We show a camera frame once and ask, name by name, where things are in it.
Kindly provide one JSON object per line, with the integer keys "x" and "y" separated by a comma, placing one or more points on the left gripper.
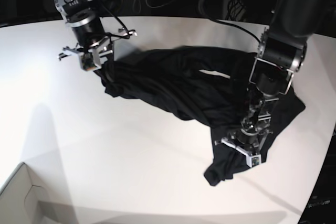
{"x": 248, "y": 144}

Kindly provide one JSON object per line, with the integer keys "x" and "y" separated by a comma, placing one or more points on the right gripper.
{"x": 94, "y": 41}

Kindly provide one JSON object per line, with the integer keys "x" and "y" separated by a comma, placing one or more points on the black t-shirt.
{"x": 207, "y": 84}

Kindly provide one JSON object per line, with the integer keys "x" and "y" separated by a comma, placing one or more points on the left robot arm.
{"x": 263, "y": 102}

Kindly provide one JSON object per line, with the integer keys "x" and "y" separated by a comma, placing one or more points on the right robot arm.
{"x": 76, "y": 13}

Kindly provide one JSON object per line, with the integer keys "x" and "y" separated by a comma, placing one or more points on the white cardboard box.
{"x": 24, "y": 202}

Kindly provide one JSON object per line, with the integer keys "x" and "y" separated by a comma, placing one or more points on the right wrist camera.
{"x": 87, "y": 63}

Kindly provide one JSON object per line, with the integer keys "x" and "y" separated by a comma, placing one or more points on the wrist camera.
{"x": 254, "y": 161}
{"x": 87, "y": 63}

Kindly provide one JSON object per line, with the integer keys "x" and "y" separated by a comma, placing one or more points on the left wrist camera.
{"x": 254, "y": 161}

